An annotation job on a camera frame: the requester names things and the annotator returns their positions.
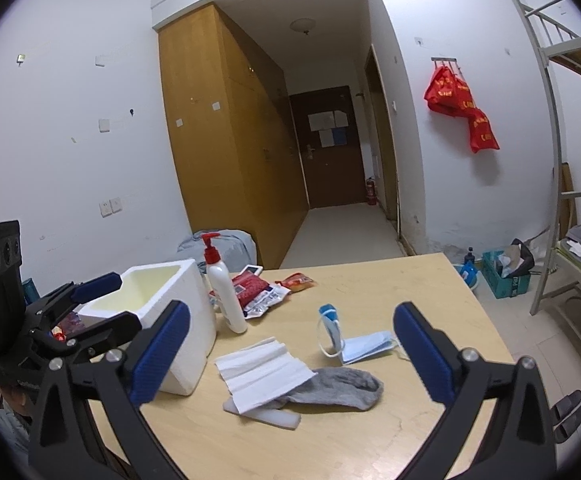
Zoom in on white foam box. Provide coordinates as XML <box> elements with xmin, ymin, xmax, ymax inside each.
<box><xmin>79</xmin><ymin>259</ymin><xmax>217</xmax><ymax>405</ymax></box>

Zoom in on black slippers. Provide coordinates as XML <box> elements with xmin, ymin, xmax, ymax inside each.
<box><xmin>550</xmin><ymin>389</ymin><xmax>581</xmax><ymax>444</ymax></box>

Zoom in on white lotion pump bottle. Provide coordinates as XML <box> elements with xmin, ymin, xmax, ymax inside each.
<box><xmin>202</xmin><ymin>232</ymin><xmax>248</xmax><ymax>335</ymax></box>

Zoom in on dark red snack packet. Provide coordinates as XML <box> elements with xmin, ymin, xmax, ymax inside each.
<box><xmin>209</xmin><ymin>271</ymin><xmax>269</xmax><ymax>313</ymax></box>

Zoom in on teal plastic crate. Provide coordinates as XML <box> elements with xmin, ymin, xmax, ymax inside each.
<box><xmin>481</xmin><ymin>250</ymin><xmax>530</xmax><ymax>299</ymax></box>

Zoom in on white printed wrapper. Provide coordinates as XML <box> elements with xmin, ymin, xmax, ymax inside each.
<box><xmin>243</xmin><ymin>284</ymin><xmax>291</xmax><ymax>320</ymax></box>

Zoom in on grey sock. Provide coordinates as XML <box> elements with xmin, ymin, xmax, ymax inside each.
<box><xmin>268</xmin><ymin>367</ymin><xmax>384</xmax><ymax>412</ymax></box>

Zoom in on white folded paper towel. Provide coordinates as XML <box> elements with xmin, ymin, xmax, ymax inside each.
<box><xmin>214</xmin><ymin>337</ymin><xmax>317</xmax><ymax>415</ymax></box>

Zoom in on red snack wrapper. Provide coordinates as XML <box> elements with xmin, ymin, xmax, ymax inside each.
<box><xmin>276</xmin><ymin>272</ymin><xmax>315</xmax><ymax>294</ymax></box>

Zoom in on blue face mask flat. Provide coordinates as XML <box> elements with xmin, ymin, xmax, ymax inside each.
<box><xmin>341</xmin><ymin>330</ymin><xmax>409</xmax><ymax>365</ymax></box>

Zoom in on wooden wardrobe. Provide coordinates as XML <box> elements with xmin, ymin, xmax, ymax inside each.
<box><xmin>158</xmin><ymin>3</ymin><xmax>308</xmax><ymax>269</ymax></box>

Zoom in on wooden table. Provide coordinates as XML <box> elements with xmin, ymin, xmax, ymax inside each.
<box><xmin>141</xmin><ymin>254</ymin><xmax>511</xmax><ymax>479</ymax></box>

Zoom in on white plastic strip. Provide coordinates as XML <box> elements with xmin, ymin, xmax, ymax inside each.
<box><xmin>222</xmin><ymin>396</ymin><xmax>301</xmax><ymax>430</ymax></box>

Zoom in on blue folded face mask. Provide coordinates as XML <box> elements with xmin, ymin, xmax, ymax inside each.
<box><xmin>317</xmin><ymin>304</ymin><xmax>345</xmax><ymax>359</ymax></box>

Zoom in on dark brown door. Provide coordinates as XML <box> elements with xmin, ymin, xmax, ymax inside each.
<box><xmin>290</xmin><ymin>86</ymin><xmax>365</xmax><ymax>208</ymax></box>

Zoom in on red fire extinguisher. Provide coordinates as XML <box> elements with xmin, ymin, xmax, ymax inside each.
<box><xmin>365</xmin><ymin>177</ymin><xmax>377</xmax><ymax>206</ymax></box>

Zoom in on red hanging bags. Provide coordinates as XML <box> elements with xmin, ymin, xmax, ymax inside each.
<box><xmin>424</xmin><ymin>60</ymin><xmax>500</xmax><ymax>154</ymax></box>

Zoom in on metal bunk bed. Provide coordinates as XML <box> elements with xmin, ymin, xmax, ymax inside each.
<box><xmin>512</xmin><ymin>0</ymin><xmax>581</xmax><ymax>315</ymax></box>

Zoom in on wall light switch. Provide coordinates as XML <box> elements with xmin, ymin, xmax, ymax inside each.
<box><xmin>98</xmin><ymin>197</ymin><xmax>122</xmax><ymax>218</ymax></box>

